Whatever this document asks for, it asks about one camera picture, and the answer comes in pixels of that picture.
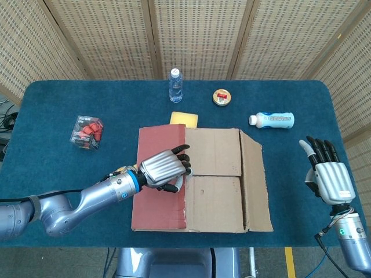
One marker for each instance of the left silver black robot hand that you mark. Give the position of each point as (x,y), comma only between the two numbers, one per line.
(162,168)

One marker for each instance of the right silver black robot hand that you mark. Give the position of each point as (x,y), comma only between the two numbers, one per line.
(333,179)

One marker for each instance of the red cardboard shipping box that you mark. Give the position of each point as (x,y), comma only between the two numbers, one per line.
(214,202)

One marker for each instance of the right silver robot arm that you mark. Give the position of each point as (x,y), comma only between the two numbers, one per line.
(352,240)

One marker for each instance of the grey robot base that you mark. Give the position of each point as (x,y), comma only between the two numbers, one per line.
(176,263)

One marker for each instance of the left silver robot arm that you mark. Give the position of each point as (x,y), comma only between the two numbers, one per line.
(95,197)

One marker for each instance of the clear box of red cups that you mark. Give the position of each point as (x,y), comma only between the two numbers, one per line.
(87,133)

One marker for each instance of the blue table cloth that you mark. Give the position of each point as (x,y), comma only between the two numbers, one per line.
(290,162)

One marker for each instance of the yellow sponge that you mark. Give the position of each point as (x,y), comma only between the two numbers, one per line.
(184,118)

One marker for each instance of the clear water bottle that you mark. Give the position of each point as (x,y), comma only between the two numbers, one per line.
(176,87)

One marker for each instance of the white blue plastic bottle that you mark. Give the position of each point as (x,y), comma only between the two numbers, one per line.
(275,120)

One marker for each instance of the round gold red tin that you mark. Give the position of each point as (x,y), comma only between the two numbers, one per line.
(222,98)

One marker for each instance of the metal table leg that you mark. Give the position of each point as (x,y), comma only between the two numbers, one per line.
(252,262)

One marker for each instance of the woven bamboo folding screen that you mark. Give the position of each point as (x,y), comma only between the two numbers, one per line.
(203,34)

